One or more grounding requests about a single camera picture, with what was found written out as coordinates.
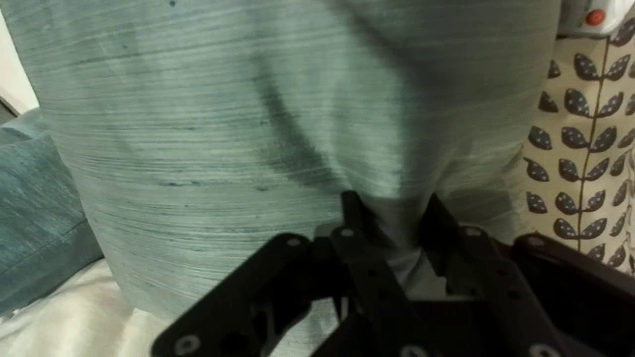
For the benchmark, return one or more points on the blue pillow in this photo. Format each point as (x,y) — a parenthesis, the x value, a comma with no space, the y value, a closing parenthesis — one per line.
(395,99)

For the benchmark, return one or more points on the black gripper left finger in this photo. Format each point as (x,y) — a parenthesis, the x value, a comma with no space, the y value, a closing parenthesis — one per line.
(252,307)

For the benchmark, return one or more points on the white device red button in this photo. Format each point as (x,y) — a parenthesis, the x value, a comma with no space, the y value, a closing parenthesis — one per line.
(592,16)

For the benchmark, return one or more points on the leaf patterned pillow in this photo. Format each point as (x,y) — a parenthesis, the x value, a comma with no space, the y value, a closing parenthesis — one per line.
(580,150)

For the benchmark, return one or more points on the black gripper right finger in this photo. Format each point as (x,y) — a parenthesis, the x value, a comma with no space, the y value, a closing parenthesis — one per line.
(532,297)

